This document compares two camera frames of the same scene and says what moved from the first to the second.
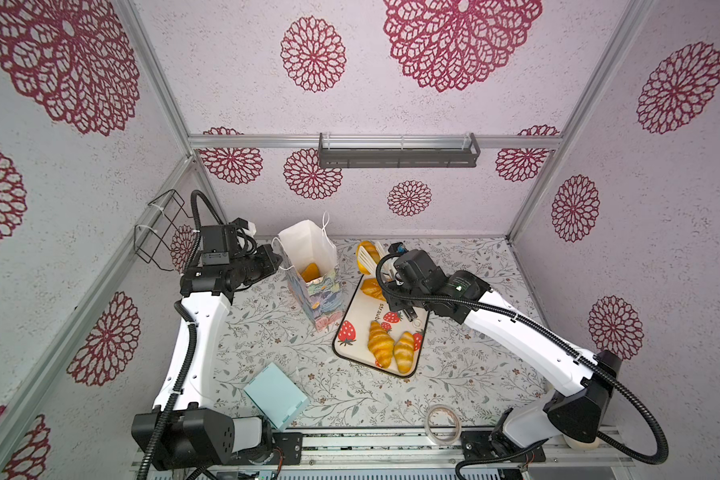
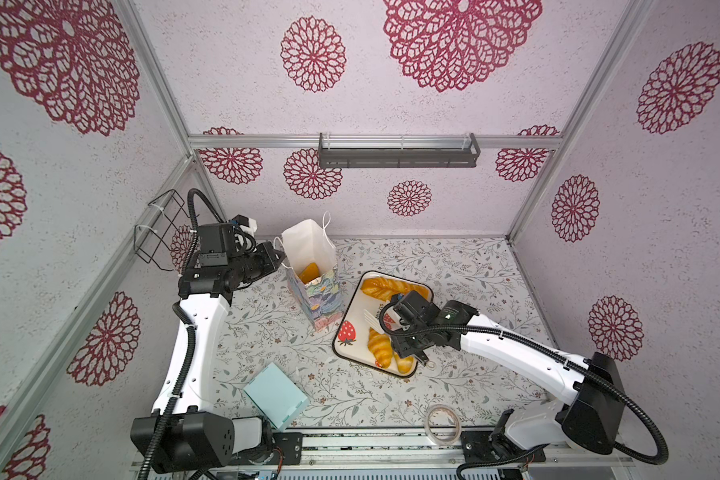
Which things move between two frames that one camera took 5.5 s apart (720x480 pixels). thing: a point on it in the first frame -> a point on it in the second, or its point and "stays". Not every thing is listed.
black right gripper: (392, 300) -> (398, 343)
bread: (311, 272) stays
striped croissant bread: (404, 352) stays
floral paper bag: (308, 253) stays
